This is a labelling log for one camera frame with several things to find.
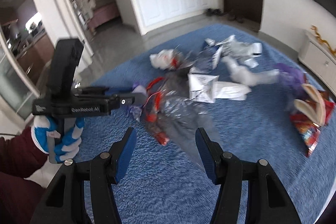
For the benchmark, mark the white red tissue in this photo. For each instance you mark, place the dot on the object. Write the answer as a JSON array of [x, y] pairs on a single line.
[[166, 59]]

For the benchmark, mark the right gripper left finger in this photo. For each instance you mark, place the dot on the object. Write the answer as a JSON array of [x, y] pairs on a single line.
[[82, 192]]

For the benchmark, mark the red brown snack bag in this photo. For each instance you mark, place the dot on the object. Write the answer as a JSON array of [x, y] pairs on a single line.
[[308, 131]]

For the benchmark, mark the dark red sleeve forearm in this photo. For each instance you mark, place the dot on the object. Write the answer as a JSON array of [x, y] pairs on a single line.
[[20, 158]]

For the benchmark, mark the clear red plastic wrapper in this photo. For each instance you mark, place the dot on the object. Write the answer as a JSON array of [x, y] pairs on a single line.
[[171, 116]]

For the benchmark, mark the silver blue snack wrapper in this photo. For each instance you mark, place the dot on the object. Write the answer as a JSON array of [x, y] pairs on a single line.
[[213, 51]]

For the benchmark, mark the white TV stand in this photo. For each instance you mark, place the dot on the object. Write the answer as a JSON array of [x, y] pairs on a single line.
[[317, 58]]

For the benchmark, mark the purple plastic bag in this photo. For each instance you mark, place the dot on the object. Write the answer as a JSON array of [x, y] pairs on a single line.
[[292, 79]]

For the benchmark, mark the silver foil bag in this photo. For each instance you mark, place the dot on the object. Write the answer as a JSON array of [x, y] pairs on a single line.
[[202, 87]]

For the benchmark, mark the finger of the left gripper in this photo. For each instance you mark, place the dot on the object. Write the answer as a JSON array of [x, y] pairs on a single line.
[[118, 97]]

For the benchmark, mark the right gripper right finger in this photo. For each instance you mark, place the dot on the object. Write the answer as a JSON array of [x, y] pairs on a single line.
[[267, 202]]

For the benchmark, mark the brown shoes by door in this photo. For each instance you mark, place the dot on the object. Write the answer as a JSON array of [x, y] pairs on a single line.
[[235, 16]]

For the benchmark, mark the red white paper cup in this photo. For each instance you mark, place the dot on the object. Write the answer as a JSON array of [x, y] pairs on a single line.
[[315, 109]]

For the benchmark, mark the crumpled white paper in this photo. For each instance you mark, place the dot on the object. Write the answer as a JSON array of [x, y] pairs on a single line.
[[244, 79]]

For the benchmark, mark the blue white gloved left hand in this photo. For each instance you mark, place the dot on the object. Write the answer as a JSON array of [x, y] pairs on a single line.
[[68, 145]]

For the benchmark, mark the blue carpet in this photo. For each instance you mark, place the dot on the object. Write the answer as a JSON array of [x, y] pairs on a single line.
[[162, 184]]

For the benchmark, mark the purple foil wrapper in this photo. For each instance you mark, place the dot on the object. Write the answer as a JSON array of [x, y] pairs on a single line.
[[140, 93]]

